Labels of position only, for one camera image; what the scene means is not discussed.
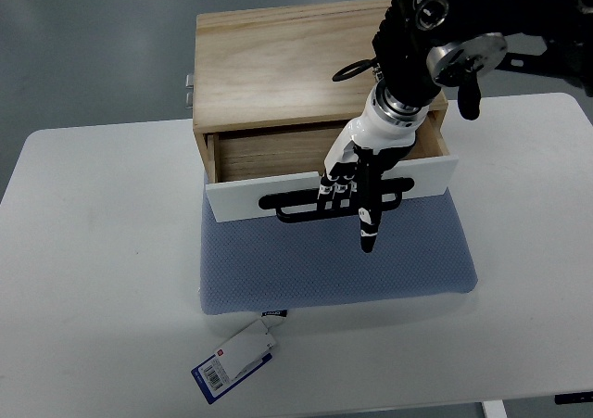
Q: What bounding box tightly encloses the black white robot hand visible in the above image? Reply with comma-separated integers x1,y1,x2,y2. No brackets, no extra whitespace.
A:
318,82,428,253

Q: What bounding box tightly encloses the black drawer handle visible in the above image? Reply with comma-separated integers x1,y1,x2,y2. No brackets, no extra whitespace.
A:
258,177,415,225

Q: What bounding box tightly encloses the white drawer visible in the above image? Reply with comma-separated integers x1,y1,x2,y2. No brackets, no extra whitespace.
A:
196,110,459,222

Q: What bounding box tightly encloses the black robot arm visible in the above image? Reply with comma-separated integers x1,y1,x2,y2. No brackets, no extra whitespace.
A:
333,0,592,120

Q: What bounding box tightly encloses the wooden drawer cabinet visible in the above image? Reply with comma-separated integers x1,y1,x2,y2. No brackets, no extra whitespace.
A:
192,0,449,183

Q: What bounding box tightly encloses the blue mesh cushion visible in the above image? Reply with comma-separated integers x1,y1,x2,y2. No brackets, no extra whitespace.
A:
200,193,478,315

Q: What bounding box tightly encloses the metal clamp behind cabinet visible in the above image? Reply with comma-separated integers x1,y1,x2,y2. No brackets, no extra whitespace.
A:
185,73,194,108

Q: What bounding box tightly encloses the white blue product tag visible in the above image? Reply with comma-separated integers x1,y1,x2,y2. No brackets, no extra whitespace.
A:
191,319,276,405

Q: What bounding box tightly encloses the white table leg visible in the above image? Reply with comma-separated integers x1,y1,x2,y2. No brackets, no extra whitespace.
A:
481,399,508,418

